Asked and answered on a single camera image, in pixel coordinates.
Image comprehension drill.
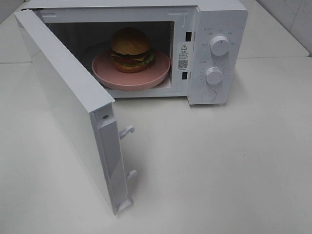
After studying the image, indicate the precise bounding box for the white microwave oven body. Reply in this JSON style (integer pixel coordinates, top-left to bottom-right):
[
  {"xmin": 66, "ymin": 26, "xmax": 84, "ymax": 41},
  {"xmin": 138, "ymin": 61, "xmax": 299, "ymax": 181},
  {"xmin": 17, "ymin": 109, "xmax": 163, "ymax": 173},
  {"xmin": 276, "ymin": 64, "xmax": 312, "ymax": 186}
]
[{"xmin": 21, "ymin": 0, "xmax": 248, "ymax": 105}]

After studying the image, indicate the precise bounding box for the upper white power knob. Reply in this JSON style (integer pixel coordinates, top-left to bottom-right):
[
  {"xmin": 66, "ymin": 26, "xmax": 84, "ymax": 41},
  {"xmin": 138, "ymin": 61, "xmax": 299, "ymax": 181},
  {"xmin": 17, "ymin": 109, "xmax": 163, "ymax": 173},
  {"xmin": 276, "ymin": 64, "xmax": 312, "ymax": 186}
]
[{"xmin": 210, "ymin": 35, "xmax": 230, "ymax": 56}]

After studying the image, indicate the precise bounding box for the burger with lettuce and cheese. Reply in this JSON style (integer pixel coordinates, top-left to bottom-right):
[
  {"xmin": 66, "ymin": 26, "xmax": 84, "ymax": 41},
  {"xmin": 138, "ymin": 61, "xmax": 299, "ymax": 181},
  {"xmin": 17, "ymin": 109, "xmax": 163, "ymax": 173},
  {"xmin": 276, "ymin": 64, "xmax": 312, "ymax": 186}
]
[{"xmin": 111, "ymin": 27, "xmax": 155, "ymax": 73}]

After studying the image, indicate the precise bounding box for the white timer knob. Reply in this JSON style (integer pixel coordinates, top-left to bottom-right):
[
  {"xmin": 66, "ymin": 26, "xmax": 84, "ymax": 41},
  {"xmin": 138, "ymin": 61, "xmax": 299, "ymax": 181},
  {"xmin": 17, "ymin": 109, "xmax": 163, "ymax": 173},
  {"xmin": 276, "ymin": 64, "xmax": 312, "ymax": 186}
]
[{"xmin": 205, "ymin": 67, "xmax": 223, "ymax": 85}]

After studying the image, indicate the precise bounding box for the pink round plate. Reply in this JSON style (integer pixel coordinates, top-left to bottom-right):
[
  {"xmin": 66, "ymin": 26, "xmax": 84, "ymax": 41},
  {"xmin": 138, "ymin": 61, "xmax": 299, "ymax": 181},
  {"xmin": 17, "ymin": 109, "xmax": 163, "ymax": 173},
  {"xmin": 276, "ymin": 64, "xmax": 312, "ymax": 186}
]
[{"xmin": 92, "ymin": 51, "xmax": 171, "ymax": 91}]

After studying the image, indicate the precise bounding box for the round white door button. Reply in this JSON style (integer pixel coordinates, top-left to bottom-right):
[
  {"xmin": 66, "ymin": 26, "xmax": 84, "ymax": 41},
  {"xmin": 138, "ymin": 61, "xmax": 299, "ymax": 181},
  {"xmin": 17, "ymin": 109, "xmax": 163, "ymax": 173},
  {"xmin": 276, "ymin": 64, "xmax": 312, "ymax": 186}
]
[{"xmin": 201, "ymin": 90, "xmax": 216, "ymax": 101}]

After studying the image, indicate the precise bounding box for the white microwave door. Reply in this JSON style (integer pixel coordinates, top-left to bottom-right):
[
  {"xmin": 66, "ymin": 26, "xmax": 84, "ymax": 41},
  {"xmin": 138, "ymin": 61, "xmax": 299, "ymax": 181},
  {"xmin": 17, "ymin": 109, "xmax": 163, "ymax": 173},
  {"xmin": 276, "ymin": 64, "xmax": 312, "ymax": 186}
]
[{"xmin": 15, "ymin": 10, "xmax": 136, "ymax": 214}]

